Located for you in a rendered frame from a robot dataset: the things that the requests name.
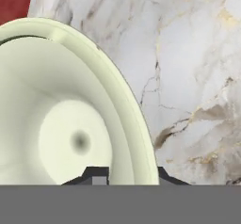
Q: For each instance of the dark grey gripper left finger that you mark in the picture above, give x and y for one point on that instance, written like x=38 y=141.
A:
x=95 y=172

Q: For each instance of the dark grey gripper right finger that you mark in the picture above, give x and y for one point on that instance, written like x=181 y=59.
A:
x=166 y=178

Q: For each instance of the pale green bowl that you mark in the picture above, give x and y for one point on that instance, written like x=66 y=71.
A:
x=62 y=108

